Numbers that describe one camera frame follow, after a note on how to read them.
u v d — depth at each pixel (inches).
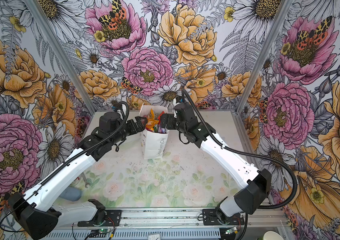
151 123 31.8
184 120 22.4
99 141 19.9
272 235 24.3
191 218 29.9
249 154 17.0
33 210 14.8
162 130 32.0
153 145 32.7
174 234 25.6
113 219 29.1
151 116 35.0
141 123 25.2
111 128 20.8
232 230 28.2
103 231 28.0
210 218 28.8
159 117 33.7
